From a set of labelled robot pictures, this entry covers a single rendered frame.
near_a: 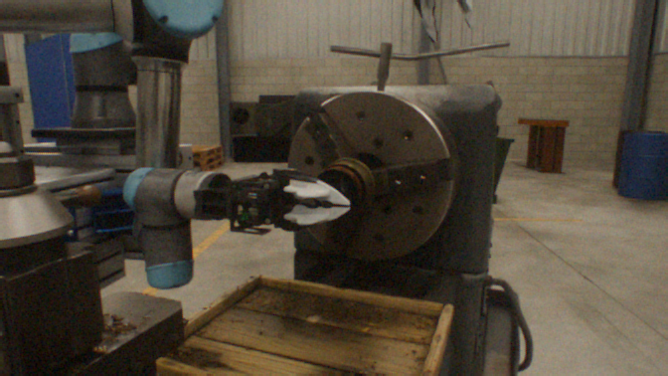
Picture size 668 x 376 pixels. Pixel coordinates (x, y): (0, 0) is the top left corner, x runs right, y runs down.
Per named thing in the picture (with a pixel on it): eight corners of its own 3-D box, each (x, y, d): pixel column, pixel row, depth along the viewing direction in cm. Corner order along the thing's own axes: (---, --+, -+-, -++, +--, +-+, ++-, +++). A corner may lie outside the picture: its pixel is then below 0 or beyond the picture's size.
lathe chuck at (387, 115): (300, 231, 96) (312, 85, 89) (444, 263, 85) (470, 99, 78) (281, 242, 88) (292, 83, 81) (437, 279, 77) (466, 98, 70)
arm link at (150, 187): (157, 211, 76) (153, 162, 74) (208, 217, 72) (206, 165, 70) (120, 222, 68) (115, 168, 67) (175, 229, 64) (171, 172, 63)
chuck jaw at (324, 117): (349, 170, 83) (312, 121, 84) (369, 155, 81) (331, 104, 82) (326, 179, 73) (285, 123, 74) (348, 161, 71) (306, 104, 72)
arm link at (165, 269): (185, 266, 80) (181, 208, 78) (201, 286, 71) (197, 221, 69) (140, 274, 76) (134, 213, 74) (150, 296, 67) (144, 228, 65)
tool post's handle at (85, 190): (91, 204, 37) (88, 181, 37) (107, 206, 36) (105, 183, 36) (41, 216, 33) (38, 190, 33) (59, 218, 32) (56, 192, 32)
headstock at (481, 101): (359, 202, 161) (360, 94, 153) (495, 213, 143) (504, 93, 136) (282, 250, 107) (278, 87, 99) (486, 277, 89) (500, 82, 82)
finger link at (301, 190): (336, 213, 55) (272, 207, 58) (352, 204, 60) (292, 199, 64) (337, 189, 54) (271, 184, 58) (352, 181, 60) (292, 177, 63)
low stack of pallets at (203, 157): (186, 165, 934) (184, 145, 926) (225, 165, 933) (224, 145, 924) (162, 174, 812) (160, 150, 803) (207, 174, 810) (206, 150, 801)
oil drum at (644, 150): (608, 192, 638) (615, 132, 621) (650, 192, 634) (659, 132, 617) (632, 200, 580) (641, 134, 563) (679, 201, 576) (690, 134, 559)
